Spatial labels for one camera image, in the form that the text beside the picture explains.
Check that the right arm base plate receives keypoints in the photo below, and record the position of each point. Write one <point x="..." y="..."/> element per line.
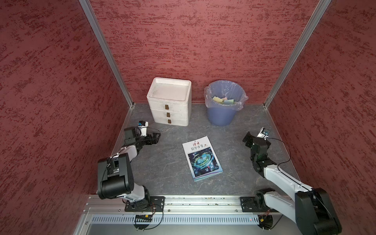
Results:
<point x="248" y="204"/>

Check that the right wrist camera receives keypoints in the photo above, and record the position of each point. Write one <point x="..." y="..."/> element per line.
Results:
<point x="264" y="133"/>

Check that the right aluminium corner post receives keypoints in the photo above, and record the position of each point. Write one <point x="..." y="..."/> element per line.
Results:
<point x="315" y="18"/>

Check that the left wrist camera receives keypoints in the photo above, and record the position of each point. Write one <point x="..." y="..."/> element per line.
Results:
<point x="143" y="125"/>

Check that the clear plastic bin liner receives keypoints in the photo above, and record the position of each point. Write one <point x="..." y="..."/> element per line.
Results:
<point x="225" y="89"/>

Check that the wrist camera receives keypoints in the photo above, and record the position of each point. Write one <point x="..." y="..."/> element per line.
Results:
<point x="143" y="125"/>
<point x="264" y="133"/>

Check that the white three-drawer storage box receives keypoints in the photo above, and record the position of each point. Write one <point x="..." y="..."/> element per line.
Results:
<point x="170" y="101"/>

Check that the blue plastic trash bin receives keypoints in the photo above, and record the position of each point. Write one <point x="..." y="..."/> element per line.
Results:
<point x="220" y="116"/>

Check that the discarded sticky notes in bin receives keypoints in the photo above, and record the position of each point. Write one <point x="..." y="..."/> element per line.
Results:
<point x="223" y="101"/>

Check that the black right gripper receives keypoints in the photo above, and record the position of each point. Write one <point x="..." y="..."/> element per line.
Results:
<point x="246" y="137"/>

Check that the aluminium front rail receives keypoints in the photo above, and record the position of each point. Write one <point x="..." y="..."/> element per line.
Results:
<point x="174" y="204"/>

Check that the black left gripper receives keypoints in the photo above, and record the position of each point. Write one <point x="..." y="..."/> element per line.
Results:
<point x="154" y="140"/>

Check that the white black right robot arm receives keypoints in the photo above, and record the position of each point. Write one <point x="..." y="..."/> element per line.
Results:
<point x="310" y="208"/>

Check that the left aluminium corner post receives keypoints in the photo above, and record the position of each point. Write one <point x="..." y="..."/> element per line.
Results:
<point x="90" y="15"/>

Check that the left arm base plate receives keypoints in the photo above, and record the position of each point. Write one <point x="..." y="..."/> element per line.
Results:
<point x="149" y="204"/>

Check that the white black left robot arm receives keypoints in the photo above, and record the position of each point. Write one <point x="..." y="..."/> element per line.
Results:
<point x="115" y="175"/>

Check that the illustrated book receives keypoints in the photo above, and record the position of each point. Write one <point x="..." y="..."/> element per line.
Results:
<point x="202" y="159"/>

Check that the aluminium corner post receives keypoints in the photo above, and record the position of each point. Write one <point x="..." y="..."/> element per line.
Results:
<point x="315" y="18"/>
<point x="90" y="15"/>

